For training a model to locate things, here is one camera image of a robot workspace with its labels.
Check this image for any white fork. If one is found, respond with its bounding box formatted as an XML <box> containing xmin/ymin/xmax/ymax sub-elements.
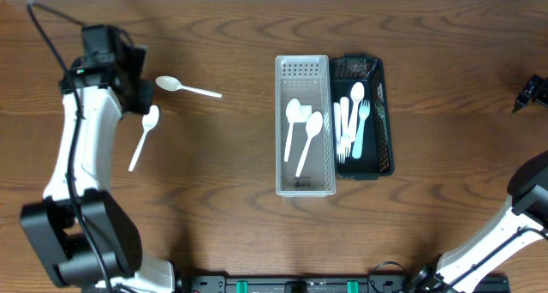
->
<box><xmin>352</xmin><ymin>100</ymin><xmax>371</xmax><ymax>159</ymax></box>
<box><xmin>333</xmin><ymin>102</ymin><xmax>345</xmax><ymax>164</ymax></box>

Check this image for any white spoon group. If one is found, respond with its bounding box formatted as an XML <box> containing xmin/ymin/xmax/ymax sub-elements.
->
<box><xmin>348</xmin><ymin>82</ymin><xmax>365</xmax><ymax>142</ymax></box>

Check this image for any white fork tines down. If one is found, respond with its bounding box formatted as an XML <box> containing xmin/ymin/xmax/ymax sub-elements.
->
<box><xmin>340</xmin><ymin>97</ymin><xmax>351</xmax><ymax>158</ymax></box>

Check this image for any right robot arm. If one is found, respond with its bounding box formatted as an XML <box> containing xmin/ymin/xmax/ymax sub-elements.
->
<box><xmin>404</xmin><ymin>152</ymin><xmax>547</xmax><ymax>292</ymax></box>

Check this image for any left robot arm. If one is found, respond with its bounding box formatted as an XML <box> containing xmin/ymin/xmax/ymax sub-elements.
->
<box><xmin>21</xmin><ymin>25</ymin><xmax>182</xmax><ymax>292</ymax></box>

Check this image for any black plastic basket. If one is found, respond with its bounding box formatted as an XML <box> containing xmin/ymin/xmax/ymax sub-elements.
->
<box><xmin>329</xmin><ymin>54</ymin><xmax>394</xmax><ymax>180</ymax></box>

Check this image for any clear plastic basket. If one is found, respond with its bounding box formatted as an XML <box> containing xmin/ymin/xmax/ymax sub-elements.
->
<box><xmin>275</xmin><ymin>55</ymin><xmax>336</xmax><ymax>197</ymax></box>

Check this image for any white label in basket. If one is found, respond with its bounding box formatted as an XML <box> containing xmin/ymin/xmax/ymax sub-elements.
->
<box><xmin>296</xmin><ymin>105</ymin><xmax>313</xmax><ymax>123</ymax></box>

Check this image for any left black cable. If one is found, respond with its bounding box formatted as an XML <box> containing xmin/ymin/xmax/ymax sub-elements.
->
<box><xmin>26</xmin><ymin>1</ymin><xmax>116</xmax><ymax>293</ymax></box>

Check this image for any black cable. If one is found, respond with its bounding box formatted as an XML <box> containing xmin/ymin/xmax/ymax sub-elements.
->
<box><xmin>367</xmin><ymin>226</ymin><xmax>548</xmax><ymax>293</ymax></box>
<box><xmin>26</xmin><ymin>1</ymin><xmax>116</xmax><ymax>293</ymax></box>

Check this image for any right black cable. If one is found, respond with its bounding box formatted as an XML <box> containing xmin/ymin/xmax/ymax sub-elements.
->
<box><xmin>367</xmin><ymin>226</ymin><xmax>548</xmax><ymax>293</ymax></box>

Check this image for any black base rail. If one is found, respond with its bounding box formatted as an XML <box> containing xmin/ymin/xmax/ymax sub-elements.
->
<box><xmin>170</xmin><ymin>275</ymin><xmax>511</xmax><ymax>293</ymax></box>

